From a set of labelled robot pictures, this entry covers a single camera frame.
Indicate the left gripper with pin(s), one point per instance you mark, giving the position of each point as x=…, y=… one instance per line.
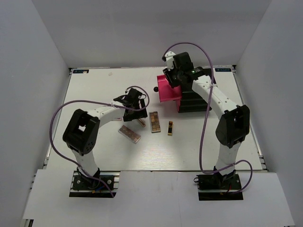
x=141, y=114

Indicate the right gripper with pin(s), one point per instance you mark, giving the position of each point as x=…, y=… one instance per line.
x=168, y=74

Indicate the rose gold lipstick tube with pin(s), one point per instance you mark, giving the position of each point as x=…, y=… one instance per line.
x=141, y=122

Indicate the pink drawer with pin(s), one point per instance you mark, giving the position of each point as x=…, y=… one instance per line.
x=166, y=92

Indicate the black drawer organizer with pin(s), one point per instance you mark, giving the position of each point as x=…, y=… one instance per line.
x=190, y=101

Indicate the gold black lipstick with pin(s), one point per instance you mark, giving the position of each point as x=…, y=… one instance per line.
x=170, y=128

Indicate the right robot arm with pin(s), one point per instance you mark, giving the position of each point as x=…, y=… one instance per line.
x=234, y=119

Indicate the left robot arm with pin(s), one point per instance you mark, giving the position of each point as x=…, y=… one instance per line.
x=82, y=130

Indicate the colourful eyeshadow palette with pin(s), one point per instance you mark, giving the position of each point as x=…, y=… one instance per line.
x=118, y=119

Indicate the pink brown eyeshadow palette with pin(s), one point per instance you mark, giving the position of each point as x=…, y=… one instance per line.
x=129, y=134

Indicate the brown eyeshadow palette upright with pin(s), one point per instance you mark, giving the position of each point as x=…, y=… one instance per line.
x=154, y=122

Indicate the blue label right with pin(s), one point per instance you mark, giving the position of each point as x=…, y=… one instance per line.
x=223, y=69

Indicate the blue label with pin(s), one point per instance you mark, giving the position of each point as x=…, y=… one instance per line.
x=223, y=69
x=80, y=71

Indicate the blue label left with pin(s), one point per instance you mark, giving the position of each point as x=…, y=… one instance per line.
x=80, y=71

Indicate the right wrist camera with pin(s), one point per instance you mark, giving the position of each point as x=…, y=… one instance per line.
x=169, y=60

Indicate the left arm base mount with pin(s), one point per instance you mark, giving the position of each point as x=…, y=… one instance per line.
x=85, y=187

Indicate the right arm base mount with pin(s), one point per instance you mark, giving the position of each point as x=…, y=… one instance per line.
x=214, y=188

